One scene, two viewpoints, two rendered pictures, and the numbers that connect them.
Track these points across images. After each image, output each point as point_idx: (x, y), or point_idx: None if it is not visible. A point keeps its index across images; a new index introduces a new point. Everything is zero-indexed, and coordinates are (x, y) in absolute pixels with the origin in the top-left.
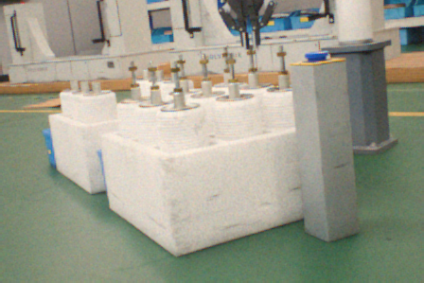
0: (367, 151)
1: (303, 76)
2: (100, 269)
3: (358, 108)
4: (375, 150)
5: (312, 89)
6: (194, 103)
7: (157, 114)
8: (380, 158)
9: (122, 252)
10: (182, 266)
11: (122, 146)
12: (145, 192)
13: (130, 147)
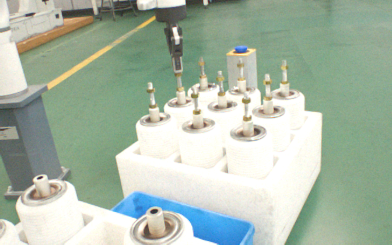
0: (67, 174)
1: (252, 58)
2: (364, 188)
3: (52, 144)
4: (69, 168)
5: (255, 63)
6: (272, 93)
7: (302, 98)
8: (83, 168)
9: (338, 193)
10: (326, 163)
11: (298, 151)
12: (310, 160)
13: (304, 141)
